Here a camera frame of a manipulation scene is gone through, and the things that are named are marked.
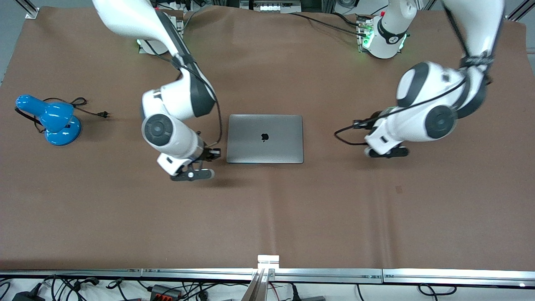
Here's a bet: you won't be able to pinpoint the aluminium edge rail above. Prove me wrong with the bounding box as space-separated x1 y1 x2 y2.
141 268 383 283
0 268 143 278
382 269 535 286

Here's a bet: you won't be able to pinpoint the brown table mat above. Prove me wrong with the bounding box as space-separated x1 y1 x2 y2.
0 5 535 272

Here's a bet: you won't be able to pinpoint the grey terminal block orange levers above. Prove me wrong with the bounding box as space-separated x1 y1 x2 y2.
150 284 183 300

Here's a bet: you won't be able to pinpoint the long black cable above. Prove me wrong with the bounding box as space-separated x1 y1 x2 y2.
288 12 362 32

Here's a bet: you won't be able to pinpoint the blue desk lamp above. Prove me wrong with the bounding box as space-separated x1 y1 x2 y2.
15 95 82 146

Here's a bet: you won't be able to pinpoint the aluminium corner profile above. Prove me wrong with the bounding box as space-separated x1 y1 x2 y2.
15 0 41 20

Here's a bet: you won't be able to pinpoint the aluminium camera mount bar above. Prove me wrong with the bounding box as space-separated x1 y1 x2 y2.
242 268 269 301

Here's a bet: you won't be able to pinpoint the black power adapter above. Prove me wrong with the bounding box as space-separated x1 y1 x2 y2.
12 288 47 301

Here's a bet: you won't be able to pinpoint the grey cable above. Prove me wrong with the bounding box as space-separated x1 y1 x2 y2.
183 5 214 26

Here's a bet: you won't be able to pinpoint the grey power strip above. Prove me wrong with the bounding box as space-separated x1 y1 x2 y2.
239 0 302 13

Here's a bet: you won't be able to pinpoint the black cable tangle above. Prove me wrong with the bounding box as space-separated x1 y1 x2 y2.
41 275 101 301

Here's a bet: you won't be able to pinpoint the short black cable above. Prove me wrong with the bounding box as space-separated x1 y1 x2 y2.
333 13 362 26

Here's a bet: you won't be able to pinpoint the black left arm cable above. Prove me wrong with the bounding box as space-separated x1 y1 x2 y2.
334 3 496 146

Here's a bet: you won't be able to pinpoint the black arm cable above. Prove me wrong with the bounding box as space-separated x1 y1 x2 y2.
334 3 496 146
146 40 223 148

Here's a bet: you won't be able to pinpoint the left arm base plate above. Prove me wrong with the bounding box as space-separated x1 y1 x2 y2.
356 15 408 54

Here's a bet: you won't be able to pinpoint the grey laptop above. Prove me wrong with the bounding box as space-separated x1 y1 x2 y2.
226 114 304 164

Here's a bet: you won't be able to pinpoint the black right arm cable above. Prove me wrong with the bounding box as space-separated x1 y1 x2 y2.
146 40 223 148

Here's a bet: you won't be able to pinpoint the black looped cable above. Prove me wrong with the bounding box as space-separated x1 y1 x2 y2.
418 283 457 296

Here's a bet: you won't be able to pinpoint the shiny metal mount plate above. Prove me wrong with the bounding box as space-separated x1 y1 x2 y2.
257 255 280 270

